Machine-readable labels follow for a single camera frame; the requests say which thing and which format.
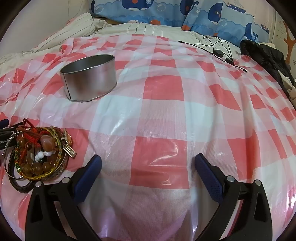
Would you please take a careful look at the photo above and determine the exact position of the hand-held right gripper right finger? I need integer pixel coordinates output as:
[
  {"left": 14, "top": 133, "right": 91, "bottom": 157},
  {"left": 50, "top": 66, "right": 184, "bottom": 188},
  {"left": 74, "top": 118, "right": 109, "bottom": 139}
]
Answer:
[{"left": 194, "top": 153, "right": 273, "bottom": 241}]

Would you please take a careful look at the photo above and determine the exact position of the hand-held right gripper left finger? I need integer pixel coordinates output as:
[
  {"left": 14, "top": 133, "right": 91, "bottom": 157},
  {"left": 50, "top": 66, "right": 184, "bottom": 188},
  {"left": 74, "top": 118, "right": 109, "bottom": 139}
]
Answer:
[{"left": 25, "top": 154, "right": 102, "bottom": 241}]

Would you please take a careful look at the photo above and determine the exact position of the gold strap wristwatch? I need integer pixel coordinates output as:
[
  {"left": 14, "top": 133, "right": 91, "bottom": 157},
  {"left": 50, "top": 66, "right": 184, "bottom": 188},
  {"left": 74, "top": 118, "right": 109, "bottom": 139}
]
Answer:
[{"left": 63, "top": 128, "right": 77, "bottom": 159}]

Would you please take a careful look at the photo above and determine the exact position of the pile of mixed bracelets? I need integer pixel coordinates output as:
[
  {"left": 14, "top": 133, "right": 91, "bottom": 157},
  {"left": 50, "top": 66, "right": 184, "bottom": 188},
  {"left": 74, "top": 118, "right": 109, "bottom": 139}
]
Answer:
[{"left": 5, "top": 119, "right": 77, "bottom": 194}]

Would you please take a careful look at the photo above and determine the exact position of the round metal tin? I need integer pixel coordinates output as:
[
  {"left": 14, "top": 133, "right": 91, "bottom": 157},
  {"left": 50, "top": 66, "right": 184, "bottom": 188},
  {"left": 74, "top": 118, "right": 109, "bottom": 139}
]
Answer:
[{"left": 59, "top": 54, "right": 117, "bottom": 102}]

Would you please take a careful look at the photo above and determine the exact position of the red checkered plastic sheet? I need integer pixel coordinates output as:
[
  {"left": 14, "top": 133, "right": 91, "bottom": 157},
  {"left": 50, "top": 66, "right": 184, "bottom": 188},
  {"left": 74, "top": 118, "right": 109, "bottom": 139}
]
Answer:
[{"left": 0, "top": 34, "right": 296, "bottom": 241}]

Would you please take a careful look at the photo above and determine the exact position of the striped white quilt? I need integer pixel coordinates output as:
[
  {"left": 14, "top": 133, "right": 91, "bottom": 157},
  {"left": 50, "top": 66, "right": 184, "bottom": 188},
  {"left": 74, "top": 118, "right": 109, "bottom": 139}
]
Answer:
[{"left": 0, "top": 13, "right": 108, "bottom": 67}]

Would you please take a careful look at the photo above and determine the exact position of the striped white bedsheet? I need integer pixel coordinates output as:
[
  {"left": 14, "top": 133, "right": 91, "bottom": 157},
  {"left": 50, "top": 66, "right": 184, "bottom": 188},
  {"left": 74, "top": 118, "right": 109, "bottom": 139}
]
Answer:
[{"left": 92, "top": 22, "right": 241, "bottom": 49}]

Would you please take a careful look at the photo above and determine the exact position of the black cable with adapters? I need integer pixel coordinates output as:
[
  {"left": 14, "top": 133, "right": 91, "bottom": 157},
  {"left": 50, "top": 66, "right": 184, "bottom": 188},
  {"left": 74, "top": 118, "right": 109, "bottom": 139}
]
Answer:
[{"left": 178, "top": 35, "right": 248, "bottom": 74}]

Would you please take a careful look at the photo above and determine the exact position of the orange tree wall sticker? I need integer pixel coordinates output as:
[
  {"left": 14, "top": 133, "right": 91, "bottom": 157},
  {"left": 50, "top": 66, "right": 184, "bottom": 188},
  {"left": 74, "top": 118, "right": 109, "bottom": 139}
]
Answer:
[{"left": 283, "top": 21, "right": 296, "bottom": 65}]

